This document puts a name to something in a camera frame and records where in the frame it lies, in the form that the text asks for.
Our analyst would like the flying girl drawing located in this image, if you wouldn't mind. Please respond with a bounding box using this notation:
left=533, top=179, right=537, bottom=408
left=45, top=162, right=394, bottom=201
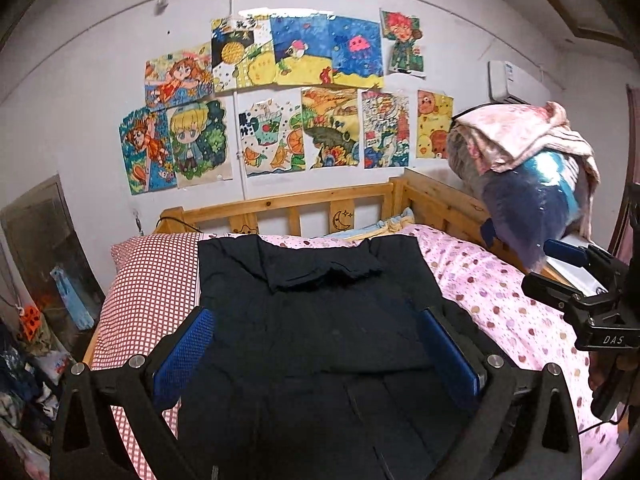
left=144, top=42, right=214, bottom=110

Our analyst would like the white air conditioner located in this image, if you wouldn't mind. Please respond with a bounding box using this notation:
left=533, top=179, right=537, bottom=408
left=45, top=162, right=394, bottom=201
left=488, top=60, right=551, bottom=106

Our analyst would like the blond boy drawing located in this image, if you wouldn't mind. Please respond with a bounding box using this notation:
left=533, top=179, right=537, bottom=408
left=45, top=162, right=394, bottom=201
left=167, top=99, right=232, bottom=188

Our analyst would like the blue sea jellyfish drawing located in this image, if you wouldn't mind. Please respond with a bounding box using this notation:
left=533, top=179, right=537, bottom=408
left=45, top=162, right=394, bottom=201
left=270, top=11, right=384, bottom=89

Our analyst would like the orange toy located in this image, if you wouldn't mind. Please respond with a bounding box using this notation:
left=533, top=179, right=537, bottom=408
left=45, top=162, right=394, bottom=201
left=18, top=304, right=41, bottom=342

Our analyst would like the black padded jacket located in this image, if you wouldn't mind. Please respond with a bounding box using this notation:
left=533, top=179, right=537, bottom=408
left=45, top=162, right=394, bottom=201
left=178, top=235, right=490, bottom=479

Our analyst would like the wooden bed frame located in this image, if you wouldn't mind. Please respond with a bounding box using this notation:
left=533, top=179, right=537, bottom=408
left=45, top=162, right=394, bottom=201
left=84, top=170, right=524, bottom=365

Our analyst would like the colourful doodle drawing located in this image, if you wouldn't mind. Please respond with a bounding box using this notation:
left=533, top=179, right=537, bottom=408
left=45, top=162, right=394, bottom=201
left=362, top=90, right=410, bottom=169

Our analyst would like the pink dotted bed sheet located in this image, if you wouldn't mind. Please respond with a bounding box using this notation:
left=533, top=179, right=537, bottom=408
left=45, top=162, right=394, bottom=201
left=259, top=223, right=626, bottom=480

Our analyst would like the grey framed wall panel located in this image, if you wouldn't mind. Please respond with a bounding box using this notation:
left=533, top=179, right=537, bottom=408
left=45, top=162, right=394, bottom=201
left=1, top=176, right=104, bottom=338

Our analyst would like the black cable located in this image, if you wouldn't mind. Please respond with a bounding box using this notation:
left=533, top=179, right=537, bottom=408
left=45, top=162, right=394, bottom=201
left=131, top=211, right=204, bottom=235

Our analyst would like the pink folded blanket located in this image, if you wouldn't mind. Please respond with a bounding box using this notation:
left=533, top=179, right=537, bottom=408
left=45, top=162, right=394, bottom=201
left=446, top=101, right=601, bottom=240

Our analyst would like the yellow chick drawing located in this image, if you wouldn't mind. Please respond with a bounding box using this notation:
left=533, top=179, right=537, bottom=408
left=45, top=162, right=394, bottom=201
left=416, top=90, right=454, bottom=159

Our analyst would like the orange-haired girl drawing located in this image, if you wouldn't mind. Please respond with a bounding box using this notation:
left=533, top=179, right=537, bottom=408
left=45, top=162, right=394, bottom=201
left=119, top=107, right=177, bottom=195

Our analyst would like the red-haired figure drawing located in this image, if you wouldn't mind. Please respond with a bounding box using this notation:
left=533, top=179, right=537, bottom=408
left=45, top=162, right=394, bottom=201
left=381, top=10, right=425, bottom=78

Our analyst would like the orange landscape drawing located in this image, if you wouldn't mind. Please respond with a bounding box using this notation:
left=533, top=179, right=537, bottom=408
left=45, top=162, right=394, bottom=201
left=300, top=87, right=360, bottom=169

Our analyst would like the blue bagged quilt bundle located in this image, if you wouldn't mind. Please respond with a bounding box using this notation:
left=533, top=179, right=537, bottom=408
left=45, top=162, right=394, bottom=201
left=447, top=131, right=588, bottom=271

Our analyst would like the moon and stars drawing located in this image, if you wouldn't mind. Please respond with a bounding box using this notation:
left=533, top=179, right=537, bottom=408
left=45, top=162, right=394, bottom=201
left=210, top=13, right=277, bottom=93

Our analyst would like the fish and cup drawing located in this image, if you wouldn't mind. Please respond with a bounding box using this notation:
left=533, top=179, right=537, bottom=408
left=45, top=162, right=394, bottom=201
left=239, top=99, right=306, bottom=177

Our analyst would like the red white checked pillow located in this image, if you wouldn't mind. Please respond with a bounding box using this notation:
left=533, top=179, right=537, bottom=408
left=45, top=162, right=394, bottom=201
left=89, top=231, right=214, bottom=480

